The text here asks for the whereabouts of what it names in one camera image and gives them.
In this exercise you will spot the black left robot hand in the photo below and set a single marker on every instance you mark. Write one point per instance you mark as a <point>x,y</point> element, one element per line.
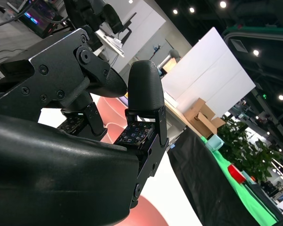
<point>85,11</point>

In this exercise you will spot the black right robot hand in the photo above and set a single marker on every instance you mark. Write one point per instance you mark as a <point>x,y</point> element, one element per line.
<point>49,169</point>

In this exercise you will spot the white office desk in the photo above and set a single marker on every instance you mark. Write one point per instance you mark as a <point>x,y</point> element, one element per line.
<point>110,42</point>

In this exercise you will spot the computer case with coloured lights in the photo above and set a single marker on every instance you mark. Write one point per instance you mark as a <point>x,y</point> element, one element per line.
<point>41,18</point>

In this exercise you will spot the small blue tag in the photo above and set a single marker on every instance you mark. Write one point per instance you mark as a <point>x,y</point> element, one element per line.
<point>172,146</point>

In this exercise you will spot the light wooden table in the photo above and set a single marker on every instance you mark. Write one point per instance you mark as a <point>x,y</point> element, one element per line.
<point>175,111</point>

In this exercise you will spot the white partition board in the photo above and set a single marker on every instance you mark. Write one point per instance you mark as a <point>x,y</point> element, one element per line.
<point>210,70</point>

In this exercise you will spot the black backdrop cloth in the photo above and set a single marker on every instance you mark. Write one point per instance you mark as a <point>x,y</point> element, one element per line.
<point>202,179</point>

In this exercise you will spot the brown cardboard box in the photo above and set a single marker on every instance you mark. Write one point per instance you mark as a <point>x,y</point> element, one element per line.
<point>202,117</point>

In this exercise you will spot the teal plastic container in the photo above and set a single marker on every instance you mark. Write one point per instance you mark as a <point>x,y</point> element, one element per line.
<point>214,142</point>

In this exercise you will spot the red plastic cup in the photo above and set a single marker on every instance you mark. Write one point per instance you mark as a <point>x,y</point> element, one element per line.
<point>235,173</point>

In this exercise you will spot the green leafy plant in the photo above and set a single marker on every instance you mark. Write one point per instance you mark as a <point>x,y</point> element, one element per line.
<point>245,146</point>

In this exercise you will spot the bright green cloth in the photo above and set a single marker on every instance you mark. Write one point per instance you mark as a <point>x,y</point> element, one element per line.
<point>250,200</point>

